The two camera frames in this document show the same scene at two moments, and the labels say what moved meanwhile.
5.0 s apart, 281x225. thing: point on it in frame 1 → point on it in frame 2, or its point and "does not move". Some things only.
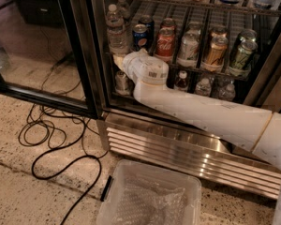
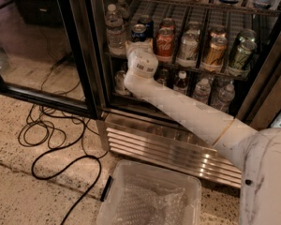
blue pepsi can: x=140 y=37 does not move
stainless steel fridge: x=229 y=42 does not move
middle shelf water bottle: x=116 y=32 does not move
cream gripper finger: x=119 y=60 → x=129 y=47
